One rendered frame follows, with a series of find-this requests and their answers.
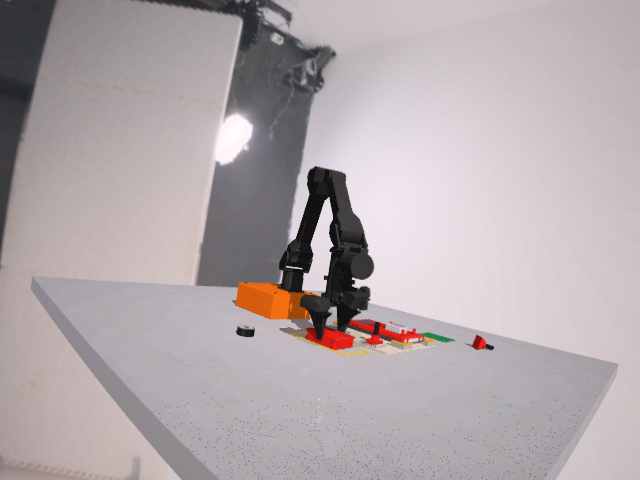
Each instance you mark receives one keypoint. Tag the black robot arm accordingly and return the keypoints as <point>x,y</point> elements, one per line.
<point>350,249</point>

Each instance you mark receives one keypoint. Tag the black toy tyre with white hub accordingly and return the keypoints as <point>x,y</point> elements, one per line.
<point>245,331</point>

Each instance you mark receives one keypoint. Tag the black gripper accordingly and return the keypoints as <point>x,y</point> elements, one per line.
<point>318,307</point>

